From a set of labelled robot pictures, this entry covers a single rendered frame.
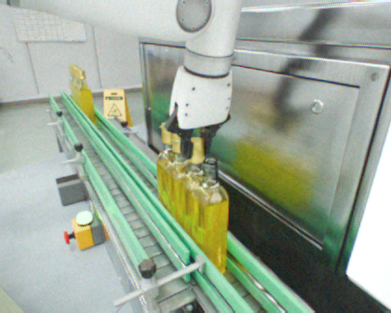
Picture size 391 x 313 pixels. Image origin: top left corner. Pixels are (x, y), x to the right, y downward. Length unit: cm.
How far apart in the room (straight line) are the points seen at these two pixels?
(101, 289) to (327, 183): 60
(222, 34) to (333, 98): 19
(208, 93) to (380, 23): 24
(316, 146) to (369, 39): 17
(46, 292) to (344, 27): 85
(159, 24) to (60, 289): 71
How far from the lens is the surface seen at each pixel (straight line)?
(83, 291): 85
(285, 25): 53
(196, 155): 54
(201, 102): 47
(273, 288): 55
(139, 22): 33
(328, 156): 49
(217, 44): 43
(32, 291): 90
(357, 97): 44
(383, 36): 43
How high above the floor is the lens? 136
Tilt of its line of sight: 24 degrees down
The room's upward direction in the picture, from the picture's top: straight up
